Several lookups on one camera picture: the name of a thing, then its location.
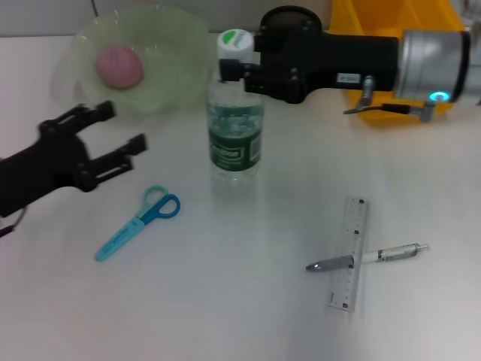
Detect right gripper cable with plug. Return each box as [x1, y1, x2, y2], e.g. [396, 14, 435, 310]
[342, 74, 440, 123]

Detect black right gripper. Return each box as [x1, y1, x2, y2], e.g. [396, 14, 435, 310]
[219, 22, 400, 105]

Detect black mesh pen cup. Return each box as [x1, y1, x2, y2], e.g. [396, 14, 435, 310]
[259, 5, 323, 35]

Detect translucent green fruit plate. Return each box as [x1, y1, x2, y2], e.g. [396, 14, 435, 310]
[52, 5, 211, 121]

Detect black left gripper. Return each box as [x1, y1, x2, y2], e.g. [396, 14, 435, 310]
[0, 100, 148, 219]

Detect clear green-label water bottle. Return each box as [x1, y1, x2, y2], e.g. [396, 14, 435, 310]
[205, 29, 266, 182]

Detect pink peach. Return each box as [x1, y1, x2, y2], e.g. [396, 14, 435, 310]
[95, 44, 145, 90]

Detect transparent plastic ruler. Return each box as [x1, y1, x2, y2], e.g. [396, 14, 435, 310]
[326, 194, 371, 311]

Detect gripper cable with plug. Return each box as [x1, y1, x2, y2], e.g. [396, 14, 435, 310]
[342, 74, 440, 123]
[0, 206, 29, 238]

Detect yellow plastic bin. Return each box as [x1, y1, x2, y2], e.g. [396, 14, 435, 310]
[328, 0, 473, 127]

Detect blue teal scissors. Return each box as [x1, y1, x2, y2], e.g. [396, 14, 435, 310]
[95, 184, 182, 263]

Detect left gripper cable with plug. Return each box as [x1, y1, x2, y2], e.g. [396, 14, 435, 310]
[0, 206, 29, 238]

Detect grey white ballpoint pen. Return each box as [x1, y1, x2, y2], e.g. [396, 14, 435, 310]
[304, 242, 430, 274]

